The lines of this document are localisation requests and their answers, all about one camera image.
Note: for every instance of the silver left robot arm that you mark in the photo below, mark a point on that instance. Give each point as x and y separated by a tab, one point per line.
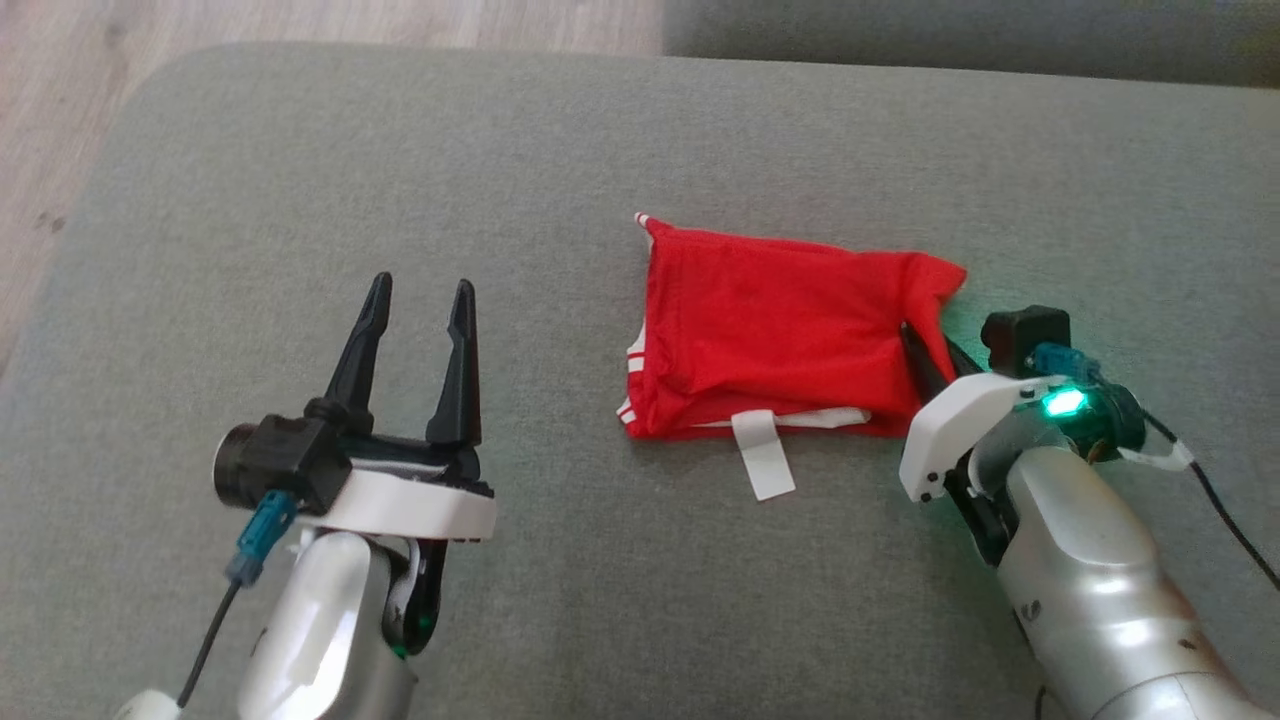
320	640

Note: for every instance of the grey fabric ottoman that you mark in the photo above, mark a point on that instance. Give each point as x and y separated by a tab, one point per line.
600	560

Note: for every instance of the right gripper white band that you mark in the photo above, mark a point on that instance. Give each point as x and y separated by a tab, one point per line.
950	430

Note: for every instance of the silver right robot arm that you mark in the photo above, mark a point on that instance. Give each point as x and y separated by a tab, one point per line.
1100	580

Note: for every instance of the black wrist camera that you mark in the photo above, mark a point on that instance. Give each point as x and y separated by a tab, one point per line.
285	462
1025	335

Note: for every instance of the plain red garment white trim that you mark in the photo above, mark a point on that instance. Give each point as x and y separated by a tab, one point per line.
780	330

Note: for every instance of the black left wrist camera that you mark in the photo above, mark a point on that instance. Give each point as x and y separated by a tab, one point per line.
285	462

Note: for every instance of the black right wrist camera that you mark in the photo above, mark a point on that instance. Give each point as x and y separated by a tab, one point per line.
1025	335

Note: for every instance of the grey sofa seat cushion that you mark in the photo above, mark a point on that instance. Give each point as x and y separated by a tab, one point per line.
950	35

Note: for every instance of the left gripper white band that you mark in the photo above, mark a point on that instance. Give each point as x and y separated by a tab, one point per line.
410	505

